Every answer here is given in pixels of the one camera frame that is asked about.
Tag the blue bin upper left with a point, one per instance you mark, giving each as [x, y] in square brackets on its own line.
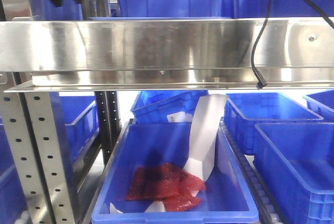
[45, 10]

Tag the blue bin right rear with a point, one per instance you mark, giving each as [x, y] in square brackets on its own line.
[244, 110]

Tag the blue bin lower left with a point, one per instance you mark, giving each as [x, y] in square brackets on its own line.
[81, 121]

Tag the blue bin far right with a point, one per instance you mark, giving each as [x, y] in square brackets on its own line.
[321, 103]

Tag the tilted blue bin rear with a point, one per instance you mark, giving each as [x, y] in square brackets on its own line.
[166, 106]

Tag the blue bin right front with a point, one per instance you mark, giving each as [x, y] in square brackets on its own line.
[295, 160]

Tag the red mesh bag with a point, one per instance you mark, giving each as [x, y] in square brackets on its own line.
[167, 183]

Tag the blue bin with red bags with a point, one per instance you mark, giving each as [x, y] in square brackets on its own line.
[227, 198]

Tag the roller conveyor track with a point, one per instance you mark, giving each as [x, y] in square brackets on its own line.
[268, 212]

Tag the stainless steel shelf rail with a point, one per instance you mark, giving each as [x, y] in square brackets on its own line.
[168, 54]

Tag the black perforated upright post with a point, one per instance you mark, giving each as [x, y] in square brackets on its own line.
[109, 121]

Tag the perforated steel upright post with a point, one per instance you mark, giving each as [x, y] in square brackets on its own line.
[35, 128]

